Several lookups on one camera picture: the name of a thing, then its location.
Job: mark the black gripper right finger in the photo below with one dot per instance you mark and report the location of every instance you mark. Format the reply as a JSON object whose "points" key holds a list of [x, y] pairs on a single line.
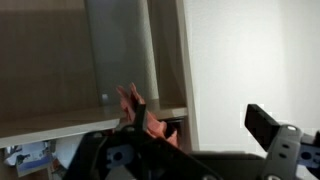
{"points": [[286, 153]]}

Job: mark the orange towel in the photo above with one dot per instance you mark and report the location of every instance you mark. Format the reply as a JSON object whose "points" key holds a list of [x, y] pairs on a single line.
{"points": [[156, 128]]}

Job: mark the tall clear glass vase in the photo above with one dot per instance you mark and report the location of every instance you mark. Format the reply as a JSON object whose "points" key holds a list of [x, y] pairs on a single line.
{"points": [[120, 50]]}

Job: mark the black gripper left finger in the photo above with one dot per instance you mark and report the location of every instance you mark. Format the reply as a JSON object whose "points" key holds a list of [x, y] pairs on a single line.
{"points": [[133, 160]]}

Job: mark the white blue printed box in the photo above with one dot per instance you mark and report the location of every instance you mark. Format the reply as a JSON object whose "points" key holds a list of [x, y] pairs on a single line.
{"points": [[28, 158]]}

